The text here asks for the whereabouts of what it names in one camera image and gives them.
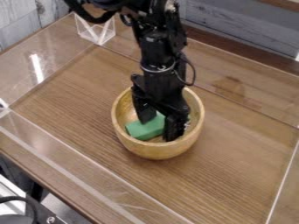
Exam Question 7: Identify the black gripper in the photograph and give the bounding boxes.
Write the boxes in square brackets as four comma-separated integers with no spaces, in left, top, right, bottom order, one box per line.
[131,65,190,142]

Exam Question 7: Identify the green rectangular block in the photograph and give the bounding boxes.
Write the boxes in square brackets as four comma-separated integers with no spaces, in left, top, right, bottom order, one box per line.
[126,113,166,141]

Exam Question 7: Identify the brown wooden bowl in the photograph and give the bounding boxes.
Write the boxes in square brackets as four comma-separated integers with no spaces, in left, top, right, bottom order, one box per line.
[111,88,206,160]

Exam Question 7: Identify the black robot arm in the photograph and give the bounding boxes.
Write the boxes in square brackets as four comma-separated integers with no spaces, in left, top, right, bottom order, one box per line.
[63,0,190,142]

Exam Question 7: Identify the black equipment base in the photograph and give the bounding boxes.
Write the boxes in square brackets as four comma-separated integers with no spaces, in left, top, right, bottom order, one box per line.
[24,203,68,224]

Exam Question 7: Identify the clear acrylic tray wall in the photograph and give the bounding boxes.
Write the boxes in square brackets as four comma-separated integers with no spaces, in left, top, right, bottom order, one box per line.
[0,17,299,224]

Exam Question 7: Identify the clear acrylic corner bracket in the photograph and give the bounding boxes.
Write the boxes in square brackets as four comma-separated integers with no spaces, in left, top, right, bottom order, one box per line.
[75,15,116,46]

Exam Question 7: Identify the black cable lower left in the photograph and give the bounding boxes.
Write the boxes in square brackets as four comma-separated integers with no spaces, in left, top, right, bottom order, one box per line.
[0,195,41,224]

